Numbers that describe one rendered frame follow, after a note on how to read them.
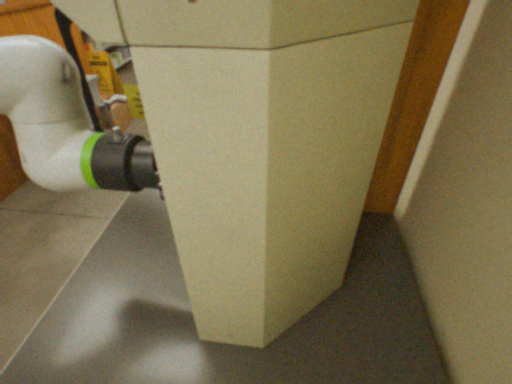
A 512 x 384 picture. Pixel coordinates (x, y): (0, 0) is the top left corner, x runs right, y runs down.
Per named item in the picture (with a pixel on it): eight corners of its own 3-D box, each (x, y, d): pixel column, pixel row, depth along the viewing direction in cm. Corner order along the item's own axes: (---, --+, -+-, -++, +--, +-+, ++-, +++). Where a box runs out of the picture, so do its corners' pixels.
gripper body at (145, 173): (122, 158, 44) (185, 162, 43) (147, 130, 50) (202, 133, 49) (136, 199, 48) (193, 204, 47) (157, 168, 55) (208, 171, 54)
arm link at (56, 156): (64, 173, 59) (16, 200, 49) (45, 107, 54) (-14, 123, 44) (131, 178, 57) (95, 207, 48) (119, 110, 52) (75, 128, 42)
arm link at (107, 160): (131, 172, 57) (105, 205, 50) (111, 113, 50) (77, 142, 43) (162, 175, 56) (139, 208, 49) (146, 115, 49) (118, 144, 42)
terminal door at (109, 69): (224, 201, 74) (208, 11, 49) (113, 181, 80) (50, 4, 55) (225, 199, 75) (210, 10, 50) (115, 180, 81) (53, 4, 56)
